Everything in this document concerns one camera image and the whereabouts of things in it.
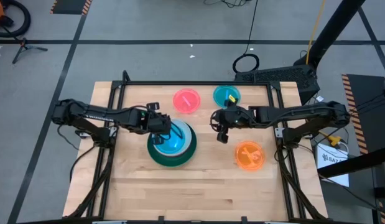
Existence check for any small orange translucent plate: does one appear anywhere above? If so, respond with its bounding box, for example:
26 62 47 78
234 140 266 172

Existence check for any yellow cable connector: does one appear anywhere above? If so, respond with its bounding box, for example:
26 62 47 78
318 129 343 147

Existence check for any small teal translucent plate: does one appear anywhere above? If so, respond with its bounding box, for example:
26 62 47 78
213 85 242 109

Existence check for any black floor cable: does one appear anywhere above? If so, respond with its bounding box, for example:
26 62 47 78
231 0 261 74

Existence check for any small pink translucent plate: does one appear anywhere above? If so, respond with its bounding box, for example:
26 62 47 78
172 88 202 114

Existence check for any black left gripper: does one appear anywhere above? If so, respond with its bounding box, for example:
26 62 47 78
139 111 184 146

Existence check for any white printed sign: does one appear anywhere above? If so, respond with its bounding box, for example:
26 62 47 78
316 142 351 188

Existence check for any dark green plastic plate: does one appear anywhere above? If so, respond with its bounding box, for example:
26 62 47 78
147 123 198 167

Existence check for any blue plastic plate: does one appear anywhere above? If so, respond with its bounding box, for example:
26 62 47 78
152 120 187 157

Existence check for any small black striped-edge mat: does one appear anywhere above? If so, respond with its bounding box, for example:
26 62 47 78
49 0 93 16

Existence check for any black stand pole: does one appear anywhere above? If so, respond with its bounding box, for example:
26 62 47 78
293 0 366 68

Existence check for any black metal beam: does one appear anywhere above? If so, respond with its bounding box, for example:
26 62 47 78
317 146 385 179

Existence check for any black table frame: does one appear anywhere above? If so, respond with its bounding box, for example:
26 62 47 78
63 70 330 224

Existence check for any black vacuum hose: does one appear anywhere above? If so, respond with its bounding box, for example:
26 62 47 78
0 0 32 39

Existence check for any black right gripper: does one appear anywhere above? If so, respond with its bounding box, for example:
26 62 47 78
215 106 253 144

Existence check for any large black striped-edge mat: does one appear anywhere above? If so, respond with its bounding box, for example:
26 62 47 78
341 73 385 156

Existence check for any black tripod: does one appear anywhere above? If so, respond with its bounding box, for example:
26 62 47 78
11 37 49 65

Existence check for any black perforated computer case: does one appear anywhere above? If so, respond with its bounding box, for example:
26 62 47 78
234 64 321 105

